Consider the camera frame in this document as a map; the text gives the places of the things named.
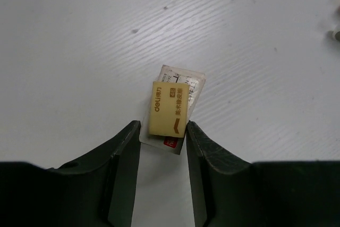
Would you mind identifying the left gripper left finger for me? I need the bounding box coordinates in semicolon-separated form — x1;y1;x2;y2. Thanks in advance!
1;121;141;226

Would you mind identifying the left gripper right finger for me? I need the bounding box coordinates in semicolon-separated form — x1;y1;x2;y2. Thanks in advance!
186;122;339;226

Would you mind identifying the yellow eraser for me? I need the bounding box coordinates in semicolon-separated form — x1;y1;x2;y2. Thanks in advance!
148;81;190;138

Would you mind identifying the white red eraser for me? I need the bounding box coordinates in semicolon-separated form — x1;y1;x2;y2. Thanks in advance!
139;65;206;155

